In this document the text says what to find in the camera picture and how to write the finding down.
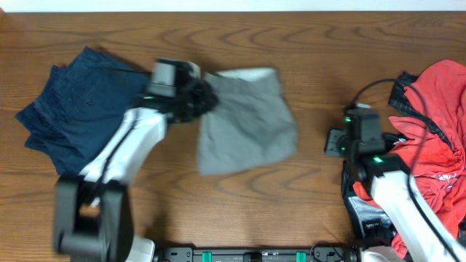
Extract grey shorts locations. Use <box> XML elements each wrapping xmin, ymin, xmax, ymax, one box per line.
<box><xmin>197</xmin><ymin>68</ymin><xmax>298</xmax><ymax>175</ymax></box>

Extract black patterned garment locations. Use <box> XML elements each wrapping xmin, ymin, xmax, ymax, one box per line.
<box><xmin>342</xmin><ymin>71</ymin><xmax>453</xmax><ymax>238</ymax></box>

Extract red t-shirt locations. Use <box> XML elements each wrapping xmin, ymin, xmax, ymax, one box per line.
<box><xmin>390</xmin><ymin>60</ymin><xmax>465</xmax><ymax>237</ymax></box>

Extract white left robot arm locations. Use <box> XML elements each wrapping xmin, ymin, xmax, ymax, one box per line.
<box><xmin>53</xmin><ymin>71</ymin><xmax>218</xmax><ymax>261</ymax></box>

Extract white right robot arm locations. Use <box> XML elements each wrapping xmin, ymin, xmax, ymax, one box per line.
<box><xmin>325</xmin><ymin>129</ymin><xmax>465</xmax><ymax>261</ymax></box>

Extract folded navy blue shorts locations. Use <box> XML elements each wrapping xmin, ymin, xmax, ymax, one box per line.
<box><xmin>16</xmin><ymin>47</ymin><xmax>149</xmax><ymax>175</ymax></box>

